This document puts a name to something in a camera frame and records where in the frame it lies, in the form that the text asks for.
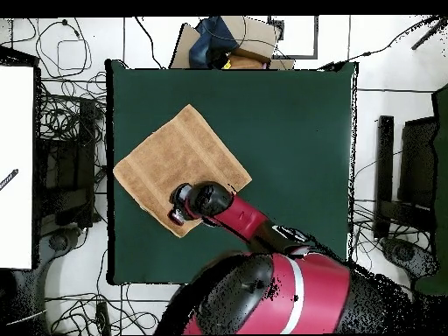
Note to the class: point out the small yellow item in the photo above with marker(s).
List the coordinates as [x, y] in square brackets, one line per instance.
[227, 64]

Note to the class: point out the tan terry towel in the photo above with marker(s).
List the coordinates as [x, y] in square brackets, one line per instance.
[175, 157]

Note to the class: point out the black power strip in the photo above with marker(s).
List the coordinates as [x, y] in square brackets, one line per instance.
[103, 316]

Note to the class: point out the black chair base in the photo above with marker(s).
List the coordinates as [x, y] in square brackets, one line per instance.
[402, 253]

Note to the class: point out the white board panel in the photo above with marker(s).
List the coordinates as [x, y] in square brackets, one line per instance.
[15, 157]

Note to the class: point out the black striped tool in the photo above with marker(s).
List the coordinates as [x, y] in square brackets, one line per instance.
[8, 179]

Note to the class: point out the brown cardboard box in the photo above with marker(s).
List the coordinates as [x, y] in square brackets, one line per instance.
[255, 35]

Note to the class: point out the dark green table cloth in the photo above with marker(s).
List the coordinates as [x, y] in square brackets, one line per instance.
[280, 105]

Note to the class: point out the blue jeans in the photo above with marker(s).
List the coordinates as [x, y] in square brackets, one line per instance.
[210, 42]

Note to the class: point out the grey chair base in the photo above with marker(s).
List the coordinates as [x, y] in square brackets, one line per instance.
[57, 241]

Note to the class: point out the black upright bar stand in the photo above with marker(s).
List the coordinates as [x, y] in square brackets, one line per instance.
[385, 157]

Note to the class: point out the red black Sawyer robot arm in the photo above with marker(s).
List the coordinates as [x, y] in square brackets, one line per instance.
[245, 213]

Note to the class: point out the grey square floor frame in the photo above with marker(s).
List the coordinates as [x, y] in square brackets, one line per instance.
[297, 56]

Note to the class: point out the dark green covered furniture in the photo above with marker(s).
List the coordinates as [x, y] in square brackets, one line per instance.
[441, 210]

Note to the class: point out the black box unit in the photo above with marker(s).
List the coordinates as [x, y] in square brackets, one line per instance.
[418, 161]

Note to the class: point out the black equipment rack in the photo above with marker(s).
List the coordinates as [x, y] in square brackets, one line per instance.
[66, 168]

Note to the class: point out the black rod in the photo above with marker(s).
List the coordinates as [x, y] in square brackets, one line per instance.
[425, 38]

